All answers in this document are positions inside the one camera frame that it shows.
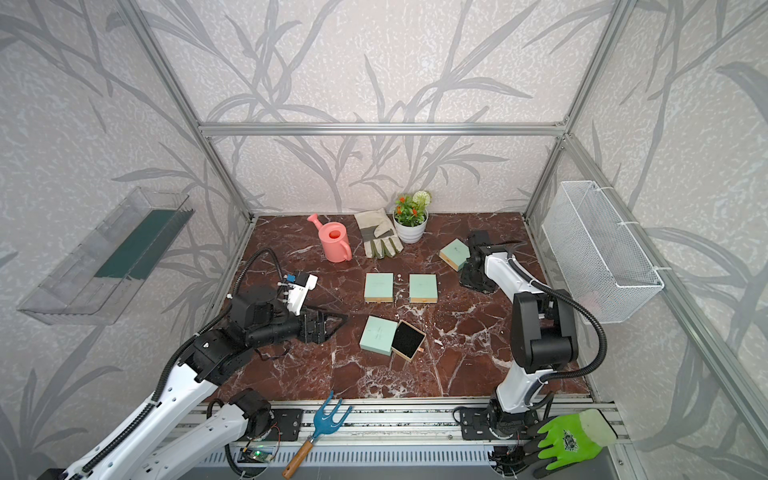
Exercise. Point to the grey work gloves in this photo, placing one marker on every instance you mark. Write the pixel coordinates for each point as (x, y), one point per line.
(379, 236)

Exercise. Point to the clear plastic wall shelf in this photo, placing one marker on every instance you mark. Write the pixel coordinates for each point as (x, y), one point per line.
(95, 283)

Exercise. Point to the white wire mesh basket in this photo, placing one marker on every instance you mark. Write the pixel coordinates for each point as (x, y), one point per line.
(601, 261)

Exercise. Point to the blue garden fork wooden handle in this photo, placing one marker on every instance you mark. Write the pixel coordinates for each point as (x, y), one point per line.
(324, 424)

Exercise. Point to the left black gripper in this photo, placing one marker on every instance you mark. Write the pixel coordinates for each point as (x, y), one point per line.
(317, 335)

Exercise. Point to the mint drawer jewelry box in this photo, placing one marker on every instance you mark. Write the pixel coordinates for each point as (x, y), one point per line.
(423, 288)

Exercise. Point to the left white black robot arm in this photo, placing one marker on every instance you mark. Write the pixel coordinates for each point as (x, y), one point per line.
(199, 366)

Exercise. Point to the small circuit board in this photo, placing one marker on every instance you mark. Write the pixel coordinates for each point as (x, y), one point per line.
(258, 455)

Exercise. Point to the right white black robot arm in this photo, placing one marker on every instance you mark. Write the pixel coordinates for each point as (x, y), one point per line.
(543, 332)

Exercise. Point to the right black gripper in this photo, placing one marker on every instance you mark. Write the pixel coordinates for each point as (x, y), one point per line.
(464, 279)

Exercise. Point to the potted plant white pot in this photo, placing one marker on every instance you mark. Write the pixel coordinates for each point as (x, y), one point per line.
(410, 215)

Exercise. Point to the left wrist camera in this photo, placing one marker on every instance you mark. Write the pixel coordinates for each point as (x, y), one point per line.
(295, 288)

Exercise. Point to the pink watering can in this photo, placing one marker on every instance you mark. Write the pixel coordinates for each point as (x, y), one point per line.
(334, 240)

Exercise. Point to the green black garden glove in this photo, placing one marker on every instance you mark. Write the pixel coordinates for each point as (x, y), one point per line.
(559, 442)

